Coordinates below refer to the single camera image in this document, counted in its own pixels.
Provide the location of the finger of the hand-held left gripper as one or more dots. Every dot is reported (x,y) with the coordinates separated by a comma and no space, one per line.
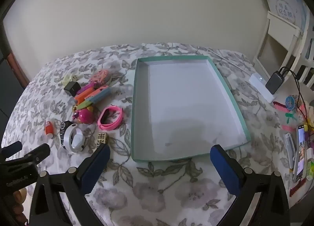
(11,149)
(34,155)

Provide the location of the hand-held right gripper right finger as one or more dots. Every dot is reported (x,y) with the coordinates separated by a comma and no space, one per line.
(227,172)

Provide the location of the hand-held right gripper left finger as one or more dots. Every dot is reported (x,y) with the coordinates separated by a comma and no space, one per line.
(94,169)

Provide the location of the orange glue bottle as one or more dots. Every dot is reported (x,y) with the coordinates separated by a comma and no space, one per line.
(48,128)

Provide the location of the black gold patterned block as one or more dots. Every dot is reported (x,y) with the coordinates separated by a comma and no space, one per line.
(101,139)

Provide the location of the white watch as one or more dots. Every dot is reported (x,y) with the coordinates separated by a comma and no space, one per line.
(78,141)

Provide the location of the pink brown dog toy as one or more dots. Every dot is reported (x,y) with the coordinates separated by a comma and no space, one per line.
(84,115)

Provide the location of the pink wristband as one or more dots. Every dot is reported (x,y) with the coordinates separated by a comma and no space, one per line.
(115,118)

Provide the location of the green plastic toy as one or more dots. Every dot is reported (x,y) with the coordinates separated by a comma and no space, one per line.
(84,104)

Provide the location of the blue plastic toy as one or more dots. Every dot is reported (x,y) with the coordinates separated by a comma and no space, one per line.
(99,98)

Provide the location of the teal shallow box tray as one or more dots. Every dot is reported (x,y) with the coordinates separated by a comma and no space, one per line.
(186,108)

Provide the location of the pale yellow hair clip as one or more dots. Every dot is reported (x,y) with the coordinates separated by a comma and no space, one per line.
(69,79)

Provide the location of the pink round case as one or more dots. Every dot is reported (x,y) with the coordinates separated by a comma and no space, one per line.
(100,77)

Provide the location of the person's left hand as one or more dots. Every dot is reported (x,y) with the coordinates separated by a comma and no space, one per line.
(19,204)

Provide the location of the black watch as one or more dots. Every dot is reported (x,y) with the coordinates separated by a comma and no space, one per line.
(64,130)

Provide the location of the grey floral blanket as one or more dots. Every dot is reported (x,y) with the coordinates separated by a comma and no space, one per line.
(171,191)

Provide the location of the white folding tool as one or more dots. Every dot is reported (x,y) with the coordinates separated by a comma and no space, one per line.
(290,150)

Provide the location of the red serrated strip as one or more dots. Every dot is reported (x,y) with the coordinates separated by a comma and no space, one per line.
(296,188)

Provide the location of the small black cube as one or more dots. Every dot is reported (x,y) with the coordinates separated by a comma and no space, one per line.
(72,89)

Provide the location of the smartphone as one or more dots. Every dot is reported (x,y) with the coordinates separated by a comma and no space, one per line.
(300,152)

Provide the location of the pink zigzag strip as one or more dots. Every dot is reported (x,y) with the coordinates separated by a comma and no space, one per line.
(279,107)

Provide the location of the white rectangular device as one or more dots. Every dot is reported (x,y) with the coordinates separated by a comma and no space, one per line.
(260,86)

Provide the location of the blue round badge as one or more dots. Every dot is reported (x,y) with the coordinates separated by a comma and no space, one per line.
(291,102)

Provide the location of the dark power bank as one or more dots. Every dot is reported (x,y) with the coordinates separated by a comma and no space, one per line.
(275,82)

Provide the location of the white shelf unit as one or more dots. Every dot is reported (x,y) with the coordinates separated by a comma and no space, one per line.
(282,44)

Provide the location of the brown wooden bed frame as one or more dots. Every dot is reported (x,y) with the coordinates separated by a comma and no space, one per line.
(17,69)

